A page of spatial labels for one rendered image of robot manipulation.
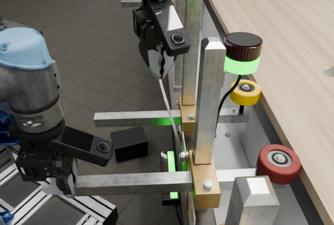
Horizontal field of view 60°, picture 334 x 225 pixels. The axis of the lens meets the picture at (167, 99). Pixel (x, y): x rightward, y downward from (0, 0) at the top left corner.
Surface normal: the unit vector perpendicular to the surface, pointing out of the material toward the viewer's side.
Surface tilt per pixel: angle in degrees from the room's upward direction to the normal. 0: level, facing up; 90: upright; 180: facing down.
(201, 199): 90
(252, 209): 90
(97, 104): 0
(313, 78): 0
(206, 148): 90
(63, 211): 0
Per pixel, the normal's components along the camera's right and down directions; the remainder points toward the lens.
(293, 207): -1.00, 0.04
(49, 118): 0.71, 0.43
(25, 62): 0.54, 0.47
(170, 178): 0.00, -0.80
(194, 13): 0.05, 0.60
